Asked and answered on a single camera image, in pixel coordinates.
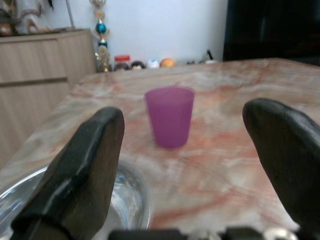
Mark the purple plastic cup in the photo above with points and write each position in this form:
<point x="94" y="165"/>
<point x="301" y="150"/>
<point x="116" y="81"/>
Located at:
<point x="170" y="117"/>

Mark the thin grey rod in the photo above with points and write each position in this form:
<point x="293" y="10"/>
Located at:
<point x="70" y="13"/>

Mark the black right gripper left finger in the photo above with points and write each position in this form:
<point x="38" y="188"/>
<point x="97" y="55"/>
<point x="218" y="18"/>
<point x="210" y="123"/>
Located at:
<point x="82" y="170"/>

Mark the black television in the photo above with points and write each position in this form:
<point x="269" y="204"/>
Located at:
<point x="272" y="27"/>

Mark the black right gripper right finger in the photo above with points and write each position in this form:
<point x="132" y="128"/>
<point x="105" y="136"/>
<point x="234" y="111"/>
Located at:
<point x="287" y="150"/>

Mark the small white figurine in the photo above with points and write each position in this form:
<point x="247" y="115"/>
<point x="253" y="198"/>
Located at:
<point x="153" y="63"/>

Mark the tall gold blue trophy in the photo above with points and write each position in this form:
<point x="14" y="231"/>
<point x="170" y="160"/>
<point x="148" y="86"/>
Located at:
<point x="101" y="27"/>

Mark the orange ball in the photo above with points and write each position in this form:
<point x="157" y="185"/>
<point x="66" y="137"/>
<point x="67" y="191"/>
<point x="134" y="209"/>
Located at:
<point x="167" y="62"/>

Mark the stainless steel bowl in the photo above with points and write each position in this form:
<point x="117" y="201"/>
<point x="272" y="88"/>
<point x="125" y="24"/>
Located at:
<point x="132" y="200"/>

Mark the dark haired small figurine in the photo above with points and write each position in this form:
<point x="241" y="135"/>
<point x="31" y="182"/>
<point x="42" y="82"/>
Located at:
<point x="137" y="65"/>

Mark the beige wooden sideboard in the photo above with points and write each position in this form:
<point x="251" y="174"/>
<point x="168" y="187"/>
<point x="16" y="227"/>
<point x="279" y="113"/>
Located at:
<point x="32" y="65"/>

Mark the brown white patterned decoration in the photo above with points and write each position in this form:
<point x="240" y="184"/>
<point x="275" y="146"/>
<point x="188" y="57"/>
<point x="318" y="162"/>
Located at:
<point x="30" y="17"/>

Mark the jar with red lid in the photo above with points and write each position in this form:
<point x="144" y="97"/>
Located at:
<point x="122" y="60"/>

